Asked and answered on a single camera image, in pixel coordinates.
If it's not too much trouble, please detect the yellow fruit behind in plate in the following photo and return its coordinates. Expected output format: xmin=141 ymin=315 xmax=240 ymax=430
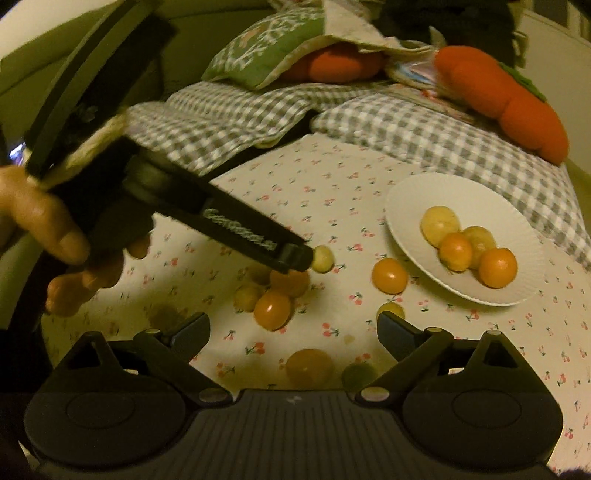
xmin=462 ymin=226 xmax=497 ymax=270

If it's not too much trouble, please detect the yellow fruit by right finger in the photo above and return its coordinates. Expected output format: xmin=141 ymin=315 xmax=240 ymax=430
xmin=376 ymin=302 xmax=406 ymax=319

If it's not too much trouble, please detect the green patterned cushion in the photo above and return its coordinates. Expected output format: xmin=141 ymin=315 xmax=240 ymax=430
xmin=201 ymin=6 xmax=339 ymax=91

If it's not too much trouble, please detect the stack of papers and bags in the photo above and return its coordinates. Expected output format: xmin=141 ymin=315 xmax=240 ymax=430
xmin=385 ymin=47 xmax=475 ymax=124

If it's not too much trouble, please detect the pale yellow fruit on sheet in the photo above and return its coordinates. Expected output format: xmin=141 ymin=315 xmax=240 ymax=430
xmin=311 ymin=245 xmax=335 ymax=273

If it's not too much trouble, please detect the orange fruit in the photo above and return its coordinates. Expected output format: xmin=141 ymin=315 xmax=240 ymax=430
xmin=438 ymin=232 xmax=473 ymax=273
xmin=270 ymin=270 xmax=311 ymax=298
xmin=286 ymin=349 xmax=335 ymax=390
xmin=253 ymin=289 xmax=293 ymax=331

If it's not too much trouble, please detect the orange fruit plate right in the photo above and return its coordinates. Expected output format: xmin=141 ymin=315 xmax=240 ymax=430
xmin=478 ymin=248 xmax=518 ymax=289

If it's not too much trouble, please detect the orange plush under cushion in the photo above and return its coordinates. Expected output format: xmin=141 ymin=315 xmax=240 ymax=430
xmin=280 ymin=42 xmax=387 ymax=84

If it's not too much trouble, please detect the grey gingham pillow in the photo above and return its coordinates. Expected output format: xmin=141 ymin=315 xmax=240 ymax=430
xmin=126 ymin=81 xmax=378 ymax=176
xmin=311 ymin=93 xmax=590 ymax=268

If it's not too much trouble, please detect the orange fruit in plate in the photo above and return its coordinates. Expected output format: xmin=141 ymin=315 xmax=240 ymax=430
xmin=438 ymin=232 xmax=473 ymax=273

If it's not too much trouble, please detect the orange tomato on sheet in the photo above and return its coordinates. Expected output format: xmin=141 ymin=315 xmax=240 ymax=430
xmin=372 ymin=258 xmax=409 ymax=295

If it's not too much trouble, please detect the orange carrot plush large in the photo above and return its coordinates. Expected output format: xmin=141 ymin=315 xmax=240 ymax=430
xmin=434 ymin=46 xmax=570 ymax=165

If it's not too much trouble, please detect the grey gingham pillow right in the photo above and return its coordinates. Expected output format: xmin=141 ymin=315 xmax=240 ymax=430
xmin=311 ymin=93 xmax=590 ymax=268

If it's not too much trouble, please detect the grey gingham pillow left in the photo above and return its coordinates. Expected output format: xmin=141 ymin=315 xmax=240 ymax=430
xmin=126 ymin=81 xmax=378 ymax=176

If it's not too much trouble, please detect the cherry print bed sheet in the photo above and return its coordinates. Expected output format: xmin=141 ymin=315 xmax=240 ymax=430
xmin=41 ymin=135 xmax=590 ymax=472

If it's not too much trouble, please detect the person's left hand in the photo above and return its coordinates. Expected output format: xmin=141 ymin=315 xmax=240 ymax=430
xmin=1 ymin=165 xmax=124 ymax=317

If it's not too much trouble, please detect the yellow fruit in shadow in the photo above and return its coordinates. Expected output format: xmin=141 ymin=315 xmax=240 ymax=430
xmin=233 ymin=283 xmax=264 ymax=312

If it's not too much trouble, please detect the green fruit bottom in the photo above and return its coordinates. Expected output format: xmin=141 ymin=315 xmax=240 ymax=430
xmin=341 ymin=362 xmax=378 ymax=393

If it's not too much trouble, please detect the white ribbed plate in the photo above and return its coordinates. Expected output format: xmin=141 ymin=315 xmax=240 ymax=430
xmin=386 ymin=173 xmax=545 ymax=307

